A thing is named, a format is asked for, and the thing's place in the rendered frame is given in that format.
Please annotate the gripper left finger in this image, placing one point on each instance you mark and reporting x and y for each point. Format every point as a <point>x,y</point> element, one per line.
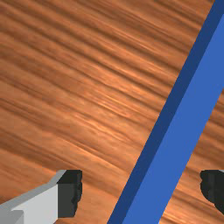
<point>46,201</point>

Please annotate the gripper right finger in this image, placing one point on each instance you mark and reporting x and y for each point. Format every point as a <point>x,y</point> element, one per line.
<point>214,189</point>

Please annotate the long blue stick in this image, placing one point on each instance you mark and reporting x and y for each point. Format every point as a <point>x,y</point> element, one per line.
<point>175,140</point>

